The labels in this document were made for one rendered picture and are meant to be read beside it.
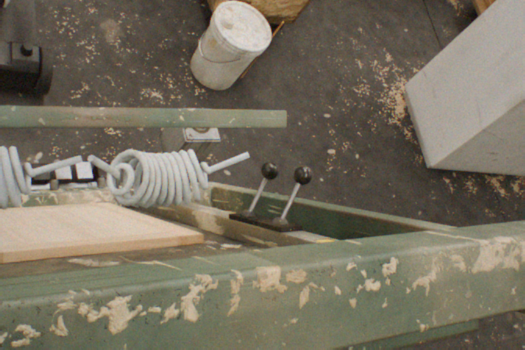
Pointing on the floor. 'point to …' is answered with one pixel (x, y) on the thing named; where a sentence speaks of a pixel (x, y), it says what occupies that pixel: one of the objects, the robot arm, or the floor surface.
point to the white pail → (230, 44)
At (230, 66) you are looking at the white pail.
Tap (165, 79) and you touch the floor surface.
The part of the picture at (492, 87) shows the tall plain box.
